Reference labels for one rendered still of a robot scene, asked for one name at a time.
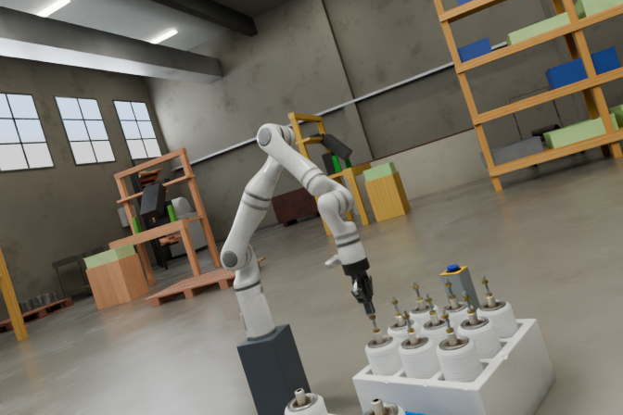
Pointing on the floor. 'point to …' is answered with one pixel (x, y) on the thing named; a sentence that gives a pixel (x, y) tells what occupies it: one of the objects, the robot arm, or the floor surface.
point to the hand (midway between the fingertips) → (369, 308)
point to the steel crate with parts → (294, 207)
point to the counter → (431, 166)
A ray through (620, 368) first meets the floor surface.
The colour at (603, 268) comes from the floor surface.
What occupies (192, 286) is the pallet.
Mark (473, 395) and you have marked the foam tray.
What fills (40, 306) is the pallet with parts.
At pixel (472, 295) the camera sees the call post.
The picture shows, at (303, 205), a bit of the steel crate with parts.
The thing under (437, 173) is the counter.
